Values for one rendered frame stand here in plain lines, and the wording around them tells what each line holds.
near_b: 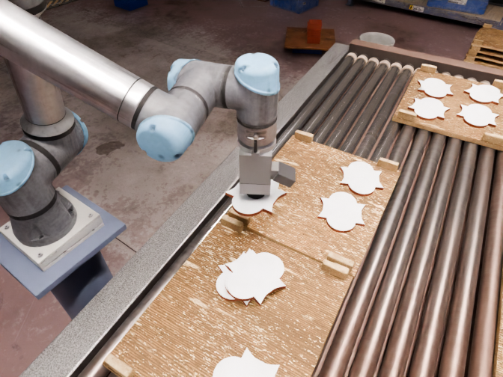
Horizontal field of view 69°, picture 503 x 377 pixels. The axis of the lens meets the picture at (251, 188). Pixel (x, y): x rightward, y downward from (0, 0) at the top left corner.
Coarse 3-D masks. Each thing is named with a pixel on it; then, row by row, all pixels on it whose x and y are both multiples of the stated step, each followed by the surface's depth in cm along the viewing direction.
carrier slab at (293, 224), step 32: (288, 160) 110; (320, 160) 110; (352, 160) 110; (288, 192) 101; (320, 192) 101; (352, 192) 101; (384, 192) 101; (256, 224) 92; (288, 224) 92; (320, 224) 92; (320, 256) 86; (352, 256) 86
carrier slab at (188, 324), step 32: (192, 256) 86; (224, 256) 86; (288, 256) 86; (192, 288) 80; (288, 288) 80; (320, 288) 80; (160, 320) 75; (192, 320) 75; (224, 320) 75; (256, 320) 75; (288, 320) 75; (320, 320) 75; (128, 352) 70; (160, 352) 70; (192, 352) 70; (224, 352) 70; (256, 352) 70; (288, 352) 70; (320, 352) 70
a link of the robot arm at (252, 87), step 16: (240, 64) 59; (256, 64) 59; (272, 64) 59; (240, 80) 60; (256, 80) 59; (272, 80) 60; (240, 96) 61; (256, 96) 61; (272, 96) 62; (240, 112) 64; (256, 112) 63; (272, 112) 64; (256, 128) 65
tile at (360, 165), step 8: (344, 168) 106; (352, 168) 106; (360, 168) 106; (368, 168) 106; (344, 176) 104; (352, 176) 104; (360, 176) 104; (368, 176) 104; (376, 176) 104; (344, 184) 102; (352, 184) 102; (360, 184) 102; (368, 184) 102; (376, 184) 102; (360, 192) 99; (368, 192) 99
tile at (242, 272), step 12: (252, 252) 83; (240, 264) 81; (252, 264) 81; (264, 264) 81; (276, 264) 81; (240, 276) 79; (252, 276) 79; (264, 276) 79; (276, 276) 79; (228, 288) 77; (240, 288) 77; (252, 288) 77; (264, 288) 77; (276, 288) 77; (240, 300) 75
